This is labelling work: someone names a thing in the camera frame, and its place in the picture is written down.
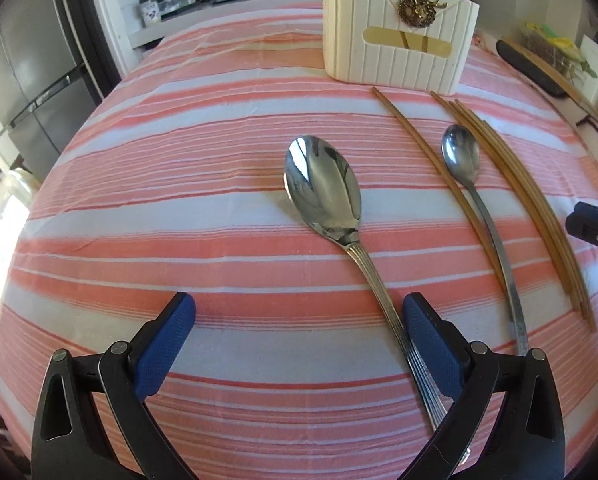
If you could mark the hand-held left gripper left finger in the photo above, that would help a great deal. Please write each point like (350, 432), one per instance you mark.
(166, 340)

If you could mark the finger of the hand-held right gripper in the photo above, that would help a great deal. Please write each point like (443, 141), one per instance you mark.
(596, 222)

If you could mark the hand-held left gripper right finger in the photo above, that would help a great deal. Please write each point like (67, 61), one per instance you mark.
(431, 345)

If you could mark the small steel spoon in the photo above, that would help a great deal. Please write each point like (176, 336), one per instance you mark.
(461, 155)

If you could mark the large steel spoon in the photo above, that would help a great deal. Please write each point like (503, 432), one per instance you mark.
(324, 190)

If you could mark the white ribbed utensil holder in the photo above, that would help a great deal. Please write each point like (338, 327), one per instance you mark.
(379, 10)

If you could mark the pink striped tablecloth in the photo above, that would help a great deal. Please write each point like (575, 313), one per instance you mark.
(179, 210)

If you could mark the black curved chair back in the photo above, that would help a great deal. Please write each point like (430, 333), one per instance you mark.
(534, 67)

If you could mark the grey refrigerator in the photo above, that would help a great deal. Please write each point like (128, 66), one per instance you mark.
(24, 70)

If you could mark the clear plastic container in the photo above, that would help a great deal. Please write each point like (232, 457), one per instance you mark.
(169, 4)

